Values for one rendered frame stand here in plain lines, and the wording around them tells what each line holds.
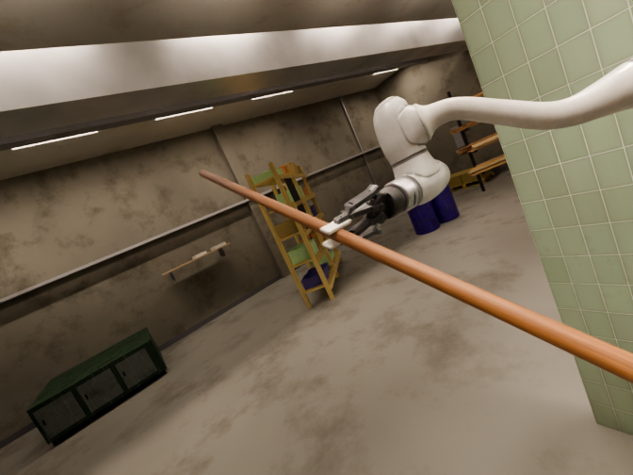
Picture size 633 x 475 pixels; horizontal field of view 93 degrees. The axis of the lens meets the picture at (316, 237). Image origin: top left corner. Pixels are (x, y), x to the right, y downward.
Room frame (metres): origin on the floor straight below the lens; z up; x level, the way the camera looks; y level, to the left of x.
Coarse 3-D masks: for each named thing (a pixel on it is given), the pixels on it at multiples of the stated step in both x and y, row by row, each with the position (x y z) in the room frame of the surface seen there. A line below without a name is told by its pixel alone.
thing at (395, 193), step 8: (384, 192) 0.72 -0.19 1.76; (392, 192) 0.72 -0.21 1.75; (400, 192) 0.73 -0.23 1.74; (376, 200) 0.70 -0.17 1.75; (384, 200) 0.72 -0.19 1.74; (392, 200) 0.71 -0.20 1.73; (400, 200) 0.72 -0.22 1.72; (384, 208) 0.73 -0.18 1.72; (392, 208) 0.72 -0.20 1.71; (400, 208) 0.72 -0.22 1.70; (368, 216) 0.72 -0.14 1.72; (376, 216) 0.71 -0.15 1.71; (392, 216) 0.73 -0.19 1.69
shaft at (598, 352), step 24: (240, 192) 0.97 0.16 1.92; (288, 216) 0.77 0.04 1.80; (312, 216) 0.72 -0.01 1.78; (336, 240) 0.64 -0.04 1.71; (360, 240) 0.59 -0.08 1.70; (384, 264) 0.54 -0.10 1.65; (408, 264) 0.50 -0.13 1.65; (456, 288) 0.43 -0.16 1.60; (480, 288) 0.42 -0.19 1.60; (504, 312) 0.38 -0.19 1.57; (528, 312) 0.36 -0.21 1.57; (552, 336) 0.33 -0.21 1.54; (576, 336) 0.32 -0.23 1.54; (600, 360) 0.30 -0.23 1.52; (624, 360) 0.29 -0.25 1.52
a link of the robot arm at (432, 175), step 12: (420, 156) 0.77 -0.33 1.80; (396, 168) 0.81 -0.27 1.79; (408, 168) 0.78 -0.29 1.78; (420, 168) 0.77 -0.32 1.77; (432, 168) 0.77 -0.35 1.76; (444, 168) 0.80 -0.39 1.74; (420, 180) 0.76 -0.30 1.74; (432, 180) 0.76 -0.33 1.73; (444, 180) 0.79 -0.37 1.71; (432, 192) 0.77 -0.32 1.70; (420, 204) 0.78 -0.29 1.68
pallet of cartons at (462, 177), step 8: (472, 168) 9.43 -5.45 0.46; (456, 176) 9.29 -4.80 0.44; (464, 176) 9.12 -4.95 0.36; (472, 176) 8.95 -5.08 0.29; (480, 176) 8.77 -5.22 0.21; (488, 176) 8.94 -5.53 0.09; (448, 184) 9.55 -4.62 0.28; (456, 184) 9.36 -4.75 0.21; (464, 184) 9.17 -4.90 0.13; (472, 184) 9.35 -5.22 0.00
